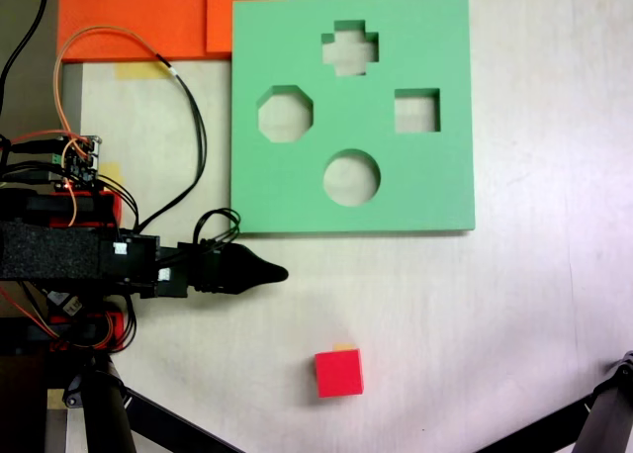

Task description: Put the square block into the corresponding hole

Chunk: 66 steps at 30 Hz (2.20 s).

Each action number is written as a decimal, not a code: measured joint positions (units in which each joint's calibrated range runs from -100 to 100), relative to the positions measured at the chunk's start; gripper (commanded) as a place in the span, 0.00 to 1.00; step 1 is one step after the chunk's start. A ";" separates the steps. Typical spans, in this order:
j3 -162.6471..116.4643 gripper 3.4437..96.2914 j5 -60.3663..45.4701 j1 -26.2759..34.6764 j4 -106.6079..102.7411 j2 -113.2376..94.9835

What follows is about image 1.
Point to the red square block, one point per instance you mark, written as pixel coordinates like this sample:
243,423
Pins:
338,374

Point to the red base clamp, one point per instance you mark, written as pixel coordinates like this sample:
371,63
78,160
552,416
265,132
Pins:
115,208
115,324

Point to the yellow tape marker with line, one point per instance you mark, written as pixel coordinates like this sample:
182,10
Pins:
343,346

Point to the small yellow tape piece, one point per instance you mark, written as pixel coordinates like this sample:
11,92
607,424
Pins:
111,171

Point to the grey usb plug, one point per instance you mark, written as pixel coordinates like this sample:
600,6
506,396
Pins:
66,304

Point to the green shape sorting board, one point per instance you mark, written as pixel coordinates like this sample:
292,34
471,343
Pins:
356,117

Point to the wide yellow tape strip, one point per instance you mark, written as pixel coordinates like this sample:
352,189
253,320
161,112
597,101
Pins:
138,71

